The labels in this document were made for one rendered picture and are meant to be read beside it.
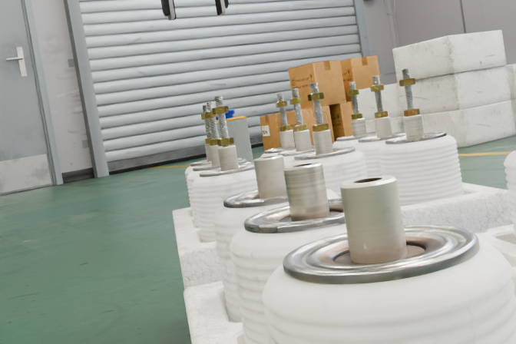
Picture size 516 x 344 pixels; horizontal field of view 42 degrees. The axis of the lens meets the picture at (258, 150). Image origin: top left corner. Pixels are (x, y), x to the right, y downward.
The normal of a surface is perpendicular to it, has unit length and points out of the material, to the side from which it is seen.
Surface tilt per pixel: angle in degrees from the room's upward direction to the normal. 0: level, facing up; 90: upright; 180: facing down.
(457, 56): 90
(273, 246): 58
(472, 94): 90
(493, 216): 90
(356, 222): 90
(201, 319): 0
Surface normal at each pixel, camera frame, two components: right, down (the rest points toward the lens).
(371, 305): -0.32, -0.45
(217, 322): -0.16, -0.99
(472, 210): 0.14, 0.03
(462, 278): 0.20, -0.74
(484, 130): 0.56, -0.04
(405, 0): -0.85, 0.16
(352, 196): -0.63, 0.15
